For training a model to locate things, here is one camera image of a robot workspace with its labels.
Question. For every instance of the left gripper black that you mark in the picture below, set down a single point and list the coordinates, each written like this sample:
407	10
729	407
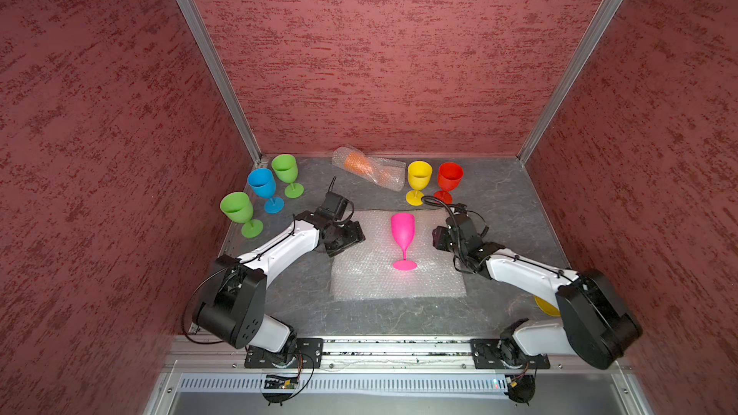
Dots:
355	236

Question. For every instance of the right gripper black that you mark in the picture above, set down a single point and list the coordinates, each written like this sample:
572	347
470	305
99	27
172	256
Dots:
439	238

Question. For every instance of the pink glass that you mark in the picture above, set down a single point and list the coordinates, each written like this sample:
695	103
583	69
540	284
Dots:
403	232

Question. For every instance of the red glass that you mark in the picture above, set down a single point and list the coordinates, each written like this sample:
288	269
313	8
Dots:
449	178

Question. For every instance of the yellow glass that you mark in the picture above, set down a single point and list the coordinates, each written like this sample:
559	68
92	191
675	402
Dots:
419	174

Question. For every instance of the orange glass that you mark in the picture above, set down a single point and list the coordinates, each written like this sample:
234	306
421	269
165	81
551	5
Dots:
386	173

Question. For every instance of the dark green glass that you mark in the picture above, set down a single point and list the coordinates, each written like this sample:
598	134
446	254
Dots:
286	169

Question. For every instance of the blue glass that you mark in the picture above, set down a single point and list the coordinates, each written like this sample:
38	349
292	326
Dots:
263	183

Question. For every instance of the light green wine glass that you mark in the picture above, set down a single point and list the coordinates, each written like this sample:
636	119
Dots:
238	207

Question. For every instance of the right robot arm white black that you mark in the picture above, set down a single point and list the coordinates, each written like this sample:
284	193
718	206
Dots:
594	321

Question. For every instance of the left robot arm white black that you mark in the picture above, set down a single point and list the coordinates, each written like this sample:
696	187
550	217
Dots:
230	302

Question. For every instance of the left base wiring board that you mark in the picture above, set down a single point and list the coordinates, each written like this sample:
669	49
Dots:
279	389

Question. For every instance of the right base wiring plug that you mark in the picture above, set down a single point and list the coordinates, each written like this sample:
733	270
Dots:
521	389

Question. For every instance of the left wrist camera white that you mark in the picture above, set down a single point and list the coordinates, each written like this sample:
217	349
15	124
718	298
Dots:
333	206

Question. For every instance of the aluminium front rail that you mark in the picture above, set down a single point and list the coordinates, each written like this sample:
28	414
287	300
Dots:
366	354

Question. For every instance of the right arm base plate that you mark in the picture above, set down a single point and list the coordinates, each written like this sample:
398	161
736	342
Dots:
487	354

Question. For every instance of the yellow cup holding cables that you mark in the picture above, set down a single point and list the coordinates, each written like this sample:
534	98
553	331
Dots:
547	308

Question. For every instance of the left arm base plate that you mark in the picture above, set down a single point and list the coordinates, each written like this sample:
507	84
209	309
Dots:
305	352

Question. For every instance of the white slotted cable duct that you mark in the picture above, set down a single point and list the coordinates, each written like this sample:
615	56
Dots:
417	385

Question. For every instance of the left aluminium corner post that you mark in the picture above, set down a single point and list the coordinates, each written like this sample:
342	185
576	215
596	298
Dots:
199	31

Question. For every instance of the aluminium corner post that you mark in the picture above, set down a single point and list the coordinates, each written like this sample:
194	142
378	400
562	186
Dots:
199	31
594	32

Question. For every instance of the right aluminium corner post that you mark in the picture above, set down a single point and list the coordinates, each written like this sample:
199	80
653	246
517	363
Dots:
594	32

